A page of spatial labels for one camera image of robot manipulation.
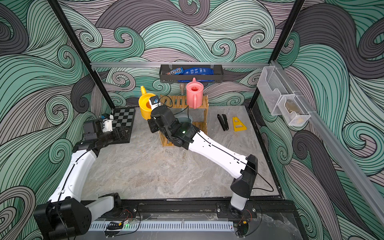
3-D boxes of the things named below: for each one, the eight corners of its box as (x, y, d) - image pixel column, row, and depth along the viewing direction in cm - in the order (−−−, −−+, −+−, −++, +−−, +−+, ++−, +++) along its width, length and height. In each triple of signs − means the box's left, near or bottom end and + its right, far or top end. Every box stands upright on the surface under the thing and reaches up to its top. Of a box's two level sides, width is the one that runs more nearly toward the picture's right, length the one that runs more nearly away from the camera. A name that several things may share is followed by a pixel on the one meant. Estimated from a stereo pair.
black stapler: (219, 130, 108) (220, 128, 106) (217, 116, 117) (217, 114, 116) (228, 130, 108) (229, 128, 106) (225, 116, 117) (225, 114, 116)
